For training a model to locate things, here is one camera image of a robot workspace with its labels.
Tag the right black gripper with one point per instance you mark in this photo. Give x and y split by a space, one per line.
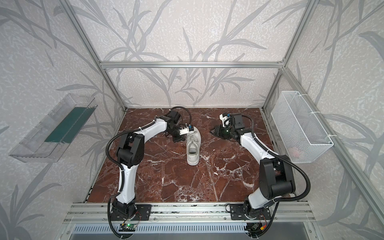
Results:
222 130

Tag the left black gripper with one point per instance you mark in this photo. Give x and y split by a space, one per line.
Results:
178 136

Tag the white sneaker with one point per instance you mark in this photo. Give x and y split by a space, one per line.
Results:
193 147

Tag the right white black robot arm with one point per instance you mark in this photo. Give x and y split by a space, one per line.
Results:
276 177

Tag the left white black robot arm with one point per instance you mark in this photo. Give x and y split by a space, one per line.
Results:
127 150

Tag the pink object in basket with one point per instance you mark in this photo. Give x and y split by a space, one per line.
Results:
295 152

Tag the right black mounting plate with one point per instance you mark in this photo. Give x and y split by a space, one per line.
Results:
242 212

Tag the black mounting plate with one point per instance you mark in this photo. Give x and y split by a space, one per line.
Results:
138 212
242 212

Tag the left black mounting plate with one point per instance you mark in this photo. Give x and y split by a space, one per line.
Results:
138 212

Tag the right electronics board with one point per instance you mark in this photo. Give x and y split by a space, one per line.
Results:
255 227

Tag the electronics board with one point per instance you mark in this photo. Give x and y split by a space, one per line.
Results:
255 227
127 227

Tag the left electronics board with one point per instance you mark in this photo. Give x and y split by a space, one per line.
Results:
127 227

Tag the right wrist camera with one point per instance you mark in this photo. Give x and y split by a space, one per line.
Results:
225 118

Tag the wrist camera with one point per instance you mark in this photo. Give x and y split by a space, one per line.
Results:
187 129
225 118

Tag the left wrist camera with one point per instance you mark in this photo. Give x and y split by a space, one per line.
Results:
187 129

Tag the white wire mesh basket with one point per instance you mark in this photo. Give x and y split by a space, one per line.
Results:
299 126

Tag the aluminium frame crossbar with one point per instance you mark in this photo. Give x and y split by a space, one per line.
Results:
126 65

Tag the clear plastic wall bin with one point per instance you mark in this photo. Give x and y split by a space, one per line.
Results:
48 141

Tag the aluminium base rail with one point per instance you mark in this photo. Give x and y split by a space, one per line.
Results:
208 212

